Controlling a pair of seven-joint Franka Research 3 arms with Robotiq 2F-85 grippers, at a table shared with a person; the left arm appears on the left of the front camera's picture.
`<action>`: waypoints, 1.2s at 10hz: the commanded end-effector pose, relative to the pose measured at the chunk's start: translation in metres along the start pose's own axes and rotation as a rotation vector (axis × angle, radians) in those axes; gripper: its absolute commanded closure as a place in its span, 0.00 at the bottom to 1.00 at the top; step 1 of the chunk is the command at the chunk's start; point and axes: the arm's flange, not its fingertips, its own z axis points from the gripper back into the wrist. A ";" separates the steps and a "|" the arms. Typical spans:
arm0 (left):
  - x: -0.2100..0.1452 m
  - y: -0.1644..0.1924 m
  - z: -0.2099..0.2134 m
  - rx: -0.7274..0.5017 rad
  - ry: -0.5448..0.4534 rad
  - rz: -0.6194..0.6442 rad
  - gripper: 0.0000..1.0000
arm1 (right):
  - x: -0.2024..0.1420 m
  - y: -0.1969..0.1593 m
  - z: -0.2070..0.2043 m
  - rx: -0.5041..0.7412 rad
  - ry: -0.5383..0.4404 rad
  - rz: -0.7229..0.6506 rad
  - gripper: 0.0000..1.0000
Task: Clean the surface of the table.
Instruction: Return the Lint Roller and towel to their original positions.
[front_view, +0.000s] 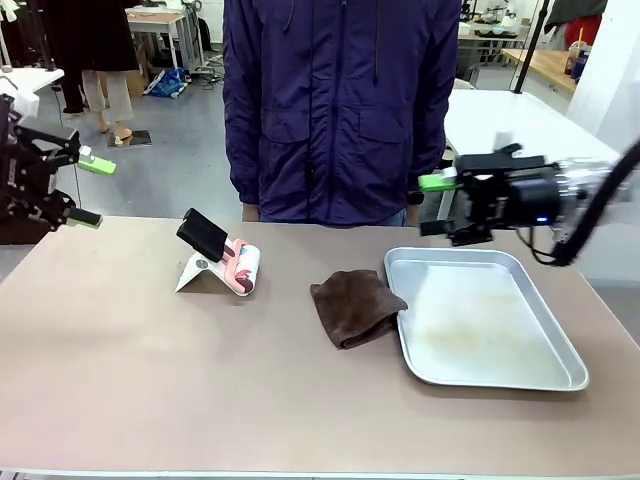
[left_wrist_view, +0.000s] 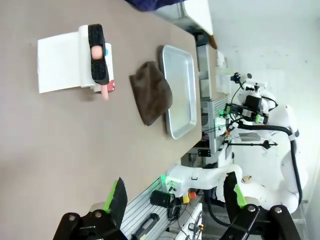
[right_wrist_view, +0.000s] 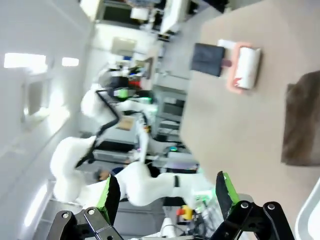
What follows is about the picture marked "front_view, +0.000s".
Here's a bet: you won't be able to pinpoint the blue plastic bag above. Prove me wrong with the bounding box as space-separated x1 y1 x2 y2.
143 67 189 99

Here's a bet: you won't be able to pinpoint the thin black floor cable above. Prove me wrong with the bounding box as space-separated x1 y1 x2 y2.
52 84 84 209

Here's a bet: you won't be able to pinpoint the wooden table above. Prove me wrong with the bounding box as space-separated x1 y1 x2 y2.
499 48 591 94

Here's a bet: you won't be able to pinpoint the hanging red and dark garments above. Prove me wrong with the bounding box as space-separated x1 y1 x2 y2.
544 0 609 51

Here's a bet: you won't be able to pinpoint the black pole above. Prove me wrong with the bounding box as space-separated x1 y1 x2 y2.
514 0 551 95

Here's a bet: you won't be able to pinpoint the drink cup with straw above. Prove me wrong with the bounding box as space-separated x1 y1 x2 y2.
566 27 594 77

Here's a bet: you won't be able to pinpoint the metal tray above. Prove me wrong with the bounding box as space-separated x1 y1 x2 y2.
383 247 590 392

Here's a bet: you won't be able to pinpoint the small white table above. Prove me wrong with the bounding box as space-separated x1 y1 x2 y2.
0 67 65 121

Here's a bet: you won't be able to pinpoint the person in purple jacket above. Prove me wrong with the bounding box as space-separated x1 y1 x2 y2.
222 0 462 229

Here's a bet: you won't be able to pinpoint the metal floor plate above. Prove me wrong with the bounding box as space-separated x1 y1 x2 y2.
107 129 152 148

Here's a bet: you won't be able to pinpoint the brown cloth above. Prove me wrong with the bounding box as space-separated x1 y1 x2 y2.
309 269 409 351

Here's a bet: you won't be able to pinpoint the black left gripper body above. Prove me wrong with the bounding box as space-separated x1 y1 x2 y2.
0 94 31 246

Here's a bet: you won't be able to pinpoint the white folded stand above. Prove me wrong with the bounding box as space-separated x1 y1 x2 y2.
174 252 251 298

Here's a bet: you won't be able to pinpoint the person in black coat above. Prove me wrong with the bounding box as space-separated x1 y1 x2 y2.
37 0 141 144

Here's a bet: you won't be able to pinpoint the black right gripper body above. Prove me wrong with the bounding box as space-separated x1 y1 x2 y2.
462 154 562 230

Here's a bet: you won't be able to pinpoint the wood top desk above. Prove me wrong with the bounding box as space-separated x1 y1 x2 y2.
124 7 204 71

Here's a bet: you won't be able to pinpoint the cables and power strip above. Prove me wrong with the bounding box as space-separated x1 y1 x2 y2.
192 54 226 91

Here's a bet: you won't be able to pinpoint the pink lint roller black handle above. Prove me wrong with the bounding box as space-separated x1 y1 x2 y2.
175 207 262 294

